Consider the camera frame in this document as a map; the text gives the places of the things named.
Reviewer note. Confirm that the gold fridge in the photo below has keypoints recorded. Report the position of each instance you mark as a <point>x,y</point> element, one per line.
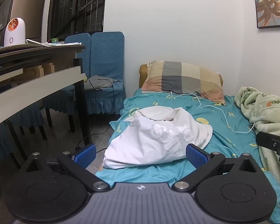
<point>30,11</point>

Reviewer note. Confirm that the plaid pillow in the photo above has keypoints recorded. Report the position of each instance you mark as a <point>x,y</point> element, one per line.
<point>182,79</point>

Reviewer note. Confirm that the blue covered chair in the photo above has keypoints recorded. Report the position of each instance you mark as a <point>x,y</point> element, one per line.
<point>77,39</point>
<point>28,119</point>
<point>107,58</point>

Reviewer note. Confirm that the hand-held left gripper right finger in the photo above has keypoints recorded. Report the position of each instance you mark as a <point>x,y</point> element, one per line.
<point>196,155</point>

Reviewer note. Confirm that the yellow pillow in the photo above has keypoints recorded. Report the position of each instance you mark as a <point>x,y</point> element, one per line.
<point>143,71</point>

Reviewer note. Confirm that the dark wooden table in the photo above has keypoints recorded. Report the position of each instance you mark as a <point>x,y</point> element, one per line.
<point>37,84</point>

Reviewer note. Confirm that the green can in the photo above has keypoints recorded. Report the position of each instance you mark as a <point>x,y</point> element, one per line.
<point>54,40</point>

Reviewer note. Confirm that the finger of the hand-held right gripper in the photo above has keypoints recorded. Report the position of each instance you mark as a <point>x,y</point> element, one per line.
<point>270,142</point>

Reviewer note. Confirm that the grey clothing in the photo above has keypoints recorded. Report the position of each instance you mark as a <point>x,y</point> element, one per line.
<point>100,82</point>

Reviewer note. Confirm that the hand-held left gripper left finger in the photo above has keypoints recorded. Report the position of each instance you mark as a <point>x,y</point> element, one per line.
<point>85,155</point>

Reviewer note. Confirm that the white humidifier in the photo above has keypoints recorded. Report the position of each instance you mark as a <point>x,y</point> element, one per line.
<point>14,37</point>

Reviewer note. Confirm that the white papers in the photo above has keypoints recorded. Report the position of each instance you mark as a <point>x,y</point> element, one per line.
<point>67,43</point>

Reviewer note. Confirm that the green fleece blanket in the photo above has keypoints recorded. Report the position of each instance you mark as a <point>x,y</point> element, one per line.
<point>259,107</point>

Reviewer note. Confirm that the dark barred window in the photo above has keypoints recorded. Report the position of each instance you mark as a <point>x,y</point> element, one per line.
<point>67,9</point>

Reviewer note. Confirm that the teal printed bed sheet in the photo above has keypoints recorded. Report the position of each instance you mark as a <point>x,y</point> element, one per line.
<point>214,133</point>

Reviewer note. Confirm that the white t-shirt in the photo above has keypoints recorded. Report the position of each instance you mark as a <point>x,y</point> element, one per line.
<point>142,144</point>

